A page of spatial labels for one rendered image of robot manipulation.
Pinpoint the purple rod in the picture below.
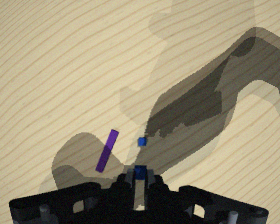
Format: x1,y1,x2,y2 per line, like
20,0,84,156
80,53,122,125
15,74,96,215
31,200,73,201
95,129,119,173

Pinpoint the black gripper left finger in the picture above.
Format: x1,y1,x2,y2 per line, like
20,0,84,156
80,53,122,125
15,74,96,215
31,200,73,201
9,168,135,224

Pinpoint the small dark blue block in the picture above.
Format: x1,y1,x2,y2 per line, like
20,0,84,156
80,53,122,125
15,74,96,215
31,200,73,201
139,137,147,146
134,165,147,180

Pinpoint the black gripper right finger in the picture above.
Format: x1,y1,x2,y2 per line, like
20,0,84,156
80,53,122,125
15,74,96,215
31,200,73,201
144,169,269,224

